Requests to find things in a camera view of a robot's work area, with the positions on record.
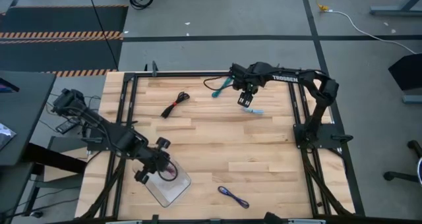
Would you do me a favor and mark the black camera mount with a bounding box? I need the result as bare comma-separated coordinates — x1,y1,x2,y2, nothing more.
263,211,287,224

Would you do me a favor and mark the thin black loose wire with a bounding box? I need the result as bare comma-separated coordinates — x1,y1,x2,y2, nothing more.
202,75,232,92

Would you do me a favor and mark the black office chair base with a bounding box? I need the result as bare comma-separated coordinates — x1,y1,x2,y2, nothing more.
382,140,422,185

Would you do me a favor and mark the black hazard-striped floor mat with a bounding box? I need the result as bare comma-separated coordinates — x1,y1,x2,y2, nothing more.
0,5,129,78

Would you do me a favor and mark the grey table leg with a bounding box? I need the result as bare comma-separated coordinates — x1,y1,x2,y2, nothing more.
369,0,422,17

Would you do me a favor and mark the dark tablet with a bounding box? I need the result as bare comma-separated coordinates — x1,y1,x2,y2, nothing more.
0,77,20,94

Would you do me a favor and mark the black power adapter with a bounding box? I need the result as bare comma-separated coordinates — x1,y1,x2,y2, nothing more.
55,120,80,134

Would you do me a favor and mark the thin black floor cable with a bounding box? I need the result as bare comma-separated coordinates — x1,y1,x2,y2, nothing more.
86,0,119,70

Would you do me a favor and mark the white floor cable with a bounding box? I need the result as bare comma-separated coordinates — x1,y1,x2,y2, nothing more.
324,9,418,55

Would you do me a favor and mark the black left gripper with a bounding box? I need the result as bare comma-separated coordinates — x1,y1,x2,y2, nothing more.
133,136,173,184

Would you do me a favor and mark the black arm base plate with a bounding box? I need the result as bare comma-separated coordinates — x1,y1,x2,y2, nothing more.
293,123,354,150

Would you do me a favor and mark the black cable with red tie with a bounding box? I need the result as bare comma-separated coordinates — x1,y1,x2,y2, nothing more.
160,91,191,119

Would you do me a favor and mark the black panel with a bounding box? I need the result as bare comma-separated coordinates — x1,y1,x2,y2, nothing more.
388,53,422,92

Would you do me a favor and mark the clear glass container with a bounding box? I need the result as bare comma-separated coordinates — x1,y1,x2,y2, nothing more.
132,155,193,208

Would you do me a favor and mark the black aluminium table frame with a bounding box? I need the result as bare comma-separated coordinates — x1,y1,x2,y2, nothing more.
78,70,365,220

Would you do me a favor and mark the black desk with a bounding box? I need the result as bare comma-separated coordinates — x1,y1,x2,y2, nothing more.
0,70,57,167

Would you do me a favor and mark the black clamp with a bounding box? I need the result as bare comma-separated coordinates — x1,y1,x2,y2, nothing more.
144,61,160,76

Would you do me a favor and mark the teal USB-C cable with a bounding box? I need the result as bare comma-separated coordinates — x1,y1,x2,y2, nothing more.
211,77,234,99

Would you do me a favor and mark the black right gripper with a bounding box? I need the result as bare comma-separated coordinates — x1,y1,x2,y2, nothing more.
229,62,265,108

